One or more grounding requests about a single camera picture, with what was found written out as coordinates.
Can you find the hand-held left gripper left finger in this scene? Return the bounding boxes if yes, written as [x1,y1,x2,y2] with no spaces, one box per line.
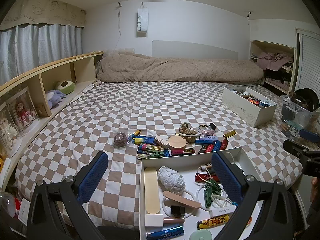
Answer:
[26,151,109,240]

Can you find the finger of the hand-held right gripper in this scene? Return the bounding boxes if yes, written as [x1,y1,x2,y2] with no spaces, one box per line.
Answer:
[283,139,311,157]
[299,129,320,142]

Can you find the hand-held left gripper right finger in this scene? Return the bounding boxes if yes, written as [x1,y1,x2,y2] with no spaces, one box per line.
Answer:
[211,151,300,240]

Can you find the white shallow tray box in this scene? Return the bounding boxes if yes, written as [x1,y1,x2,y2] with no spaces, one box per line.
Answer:
[139,147,266,240]

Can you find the clear bag of pink beads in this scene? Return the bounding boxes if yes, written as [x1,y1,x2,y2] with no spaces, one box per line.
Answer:
[199,125,217,137]

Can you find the white wooden box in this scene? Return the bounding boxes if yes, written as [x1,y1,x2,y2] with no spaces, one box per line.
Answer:
[155,135,170,148]

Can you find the clear round container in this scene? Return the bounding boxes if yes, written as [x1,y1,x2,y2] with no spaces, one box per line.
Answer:
[0,192,17,221]

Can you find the person's right hand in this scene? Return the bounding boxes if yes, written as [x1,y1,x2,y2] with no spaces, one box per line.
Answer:
[311,177,320,202]

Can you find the green clothespin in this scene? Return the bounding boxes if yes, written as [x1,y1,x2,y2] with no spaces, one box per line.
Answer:
[201,189,220,208]
[201,179,222,195]
[137,151,166,159]

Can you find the white plastic strip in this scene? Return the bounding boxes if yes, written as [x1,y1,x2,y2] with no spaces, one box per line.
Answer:
[226,152,237,166]

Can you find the clear plastic storage bin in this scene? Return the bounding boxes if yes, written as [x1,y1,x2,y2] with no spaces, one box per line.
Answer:
[280,94,320,132]

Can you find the white slim box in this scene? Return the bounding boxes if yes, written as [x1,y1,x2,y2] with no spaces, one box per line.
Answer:
[209,205,237,218]

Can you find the dark brown fuzzy item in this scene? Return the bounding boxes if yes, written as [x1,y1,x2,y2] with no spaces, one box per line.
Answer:
[288,88,320,112]

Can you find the brown tape roll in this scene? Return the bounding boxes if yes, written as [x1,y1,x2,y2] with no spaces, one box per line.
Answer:
[114,131,130,148]

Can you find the tan wooden block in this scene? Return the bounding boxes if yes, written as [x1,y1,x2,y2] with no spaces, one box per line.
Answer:
[163,190,201,209]

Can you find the dark red lighter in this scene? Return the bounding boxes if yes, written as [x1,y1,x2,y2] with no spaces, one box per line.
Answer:
[171,149,196,156]

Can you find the black small cube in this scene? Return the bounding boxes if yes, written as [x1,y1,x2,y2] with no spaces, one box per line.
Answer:
[171,205,185,217]

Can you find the round wooden lid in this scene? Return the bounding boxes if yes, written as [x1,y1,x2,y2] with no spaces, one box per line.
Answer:
[168,135,187,151]

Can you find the pale green disc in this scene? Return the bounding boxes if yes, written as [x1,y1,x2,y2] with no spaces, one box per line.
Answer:
[189,230,213,240]

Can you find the red blue lighter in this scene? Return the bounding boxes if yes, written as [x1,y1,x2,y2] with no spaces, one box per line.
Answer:
[138,143,160,153]

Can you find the wooden closet shelves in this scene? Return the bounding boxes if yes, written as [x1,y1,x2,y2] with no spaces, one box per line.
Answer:
[249,40,297,95]

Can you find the pile of assorted small trinkets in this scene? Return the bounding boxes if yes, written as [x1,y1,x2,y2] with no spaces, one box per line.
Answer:
[231,87,272,108]

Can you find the white deep storage box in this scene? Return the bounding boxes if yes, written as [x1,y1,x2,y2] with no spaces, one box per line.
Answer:
[222,86,277,128]

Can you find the white louvred door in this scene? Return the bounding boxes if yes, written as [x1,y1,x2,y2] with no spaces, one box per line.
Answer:
[296,28,320,94]

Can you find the white cardboard box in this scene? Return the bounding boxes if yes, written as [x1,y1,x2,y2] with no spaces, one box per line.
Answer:
[144,214,164,227]

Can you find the white red carton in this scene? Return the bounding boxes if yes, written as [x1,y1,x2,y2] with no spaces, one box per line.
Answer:
[14,197,32,227]

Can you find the shiny blue lighter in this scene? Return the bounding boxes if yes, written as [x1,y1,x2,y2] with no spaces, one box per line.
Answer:
[146,226,185,238]

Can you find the pile of pink clothes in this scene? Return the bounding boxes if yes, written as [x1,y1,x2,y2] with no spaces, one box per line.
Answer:
[257,52,293,71]

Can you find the purple plush toy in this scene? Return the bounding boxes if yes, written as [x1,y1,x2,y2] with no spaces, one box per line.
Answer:
[46,89,67,109]

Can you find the green plush toy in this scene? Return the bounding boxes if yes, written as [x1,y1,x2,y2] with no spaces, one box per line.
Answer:
[55,80,76,95]

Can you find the red dress doll display case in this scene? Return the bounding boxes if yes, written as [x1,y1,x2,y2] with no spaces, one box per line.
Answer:
[6,87,40,135]

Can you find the white lace doll display case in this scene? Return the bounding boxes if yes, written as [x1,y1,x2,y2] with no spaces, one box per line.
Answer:
[0,102,22,155]

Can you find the wooden bedside shelf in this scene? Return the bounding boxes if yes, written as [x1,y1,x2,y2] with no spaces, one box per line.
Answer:
[0,51,103,190]

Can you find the beige quilted comforter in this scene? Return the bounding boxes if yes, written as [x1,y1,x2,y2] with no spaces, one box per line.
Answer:
[96,49,265,83]

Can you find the pale grey curtain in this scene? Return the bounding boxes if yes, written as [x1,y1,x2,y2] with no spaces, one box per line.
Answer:
[0,24,83,85]

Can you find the beige printed valance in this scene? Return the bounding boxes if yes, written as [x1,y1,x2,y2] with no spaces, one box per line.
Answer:
[0,0,87,30]

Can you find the tan rope knot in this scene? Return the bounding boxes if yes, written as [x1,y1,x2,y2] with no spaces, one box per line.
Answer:
[179,122,200,144]

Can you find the large white ring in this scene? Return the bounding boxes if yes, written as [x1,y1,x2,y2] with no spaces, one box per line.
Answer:
[162,189,195,218]

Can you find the thin wall cable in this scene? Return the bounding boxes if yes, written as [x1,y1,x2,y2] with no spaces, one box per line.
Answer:
[117,2,123,49]

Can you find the white hanging wall bag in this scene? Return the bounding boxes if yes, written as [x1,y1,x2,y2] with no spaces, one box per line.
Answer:
[137,2,148,37]

